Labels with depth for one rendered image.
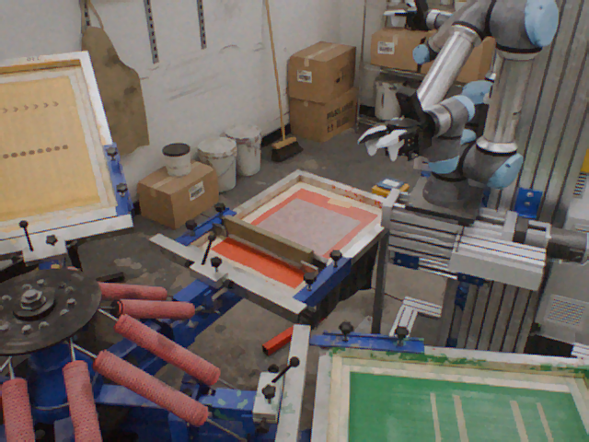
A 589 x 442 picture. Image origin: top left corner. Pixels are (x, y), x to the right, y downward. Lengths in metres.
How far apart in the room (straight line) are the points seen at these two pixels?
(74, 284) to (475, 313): 1.52
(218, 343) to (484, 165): 1.89
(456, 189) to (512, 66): 0.43
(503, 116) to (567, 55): 0.30
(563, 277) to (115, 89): 2.89
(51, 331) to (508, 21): 1.33
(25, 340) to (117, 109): 2.68
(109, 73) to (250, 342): 1.95
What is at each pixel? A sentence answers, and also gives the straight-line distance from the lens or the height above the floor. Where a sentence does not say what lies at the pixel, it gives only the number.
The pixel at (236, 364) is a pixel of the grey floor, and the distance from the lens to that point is 2.94.
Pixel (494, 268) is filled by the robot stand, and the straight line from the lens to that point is 1.76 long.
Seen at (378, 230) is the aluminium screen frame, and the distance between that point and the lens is 2.13.
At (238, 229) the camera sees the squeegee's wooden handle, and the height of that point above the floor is 1.03.
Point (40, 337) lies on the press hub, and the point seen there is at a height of 1.31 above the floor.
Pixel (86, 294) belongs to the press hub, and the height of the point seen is 1.31.
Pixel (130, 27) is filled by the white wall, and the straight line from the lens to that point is 3.92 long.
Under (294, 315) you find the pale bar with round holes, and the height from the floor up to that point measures 1.03.
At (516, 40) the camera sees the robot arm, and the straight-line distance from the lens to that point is 1.55.
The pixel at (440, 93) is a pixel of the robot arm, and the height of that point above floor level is 1.67.
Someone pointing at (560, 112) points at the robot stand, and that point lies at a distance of 1.86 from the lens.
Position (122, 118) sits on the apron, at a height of 0.80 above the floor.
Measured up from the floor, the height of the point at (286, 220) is 0.96.
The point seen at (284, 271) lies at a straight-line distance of 1.95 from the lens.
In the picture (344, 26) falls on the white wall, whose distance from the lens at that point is 5.90.
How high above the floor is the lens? 2.15
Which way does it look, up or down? 32 degrees down
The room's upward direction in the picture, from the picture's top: straight up
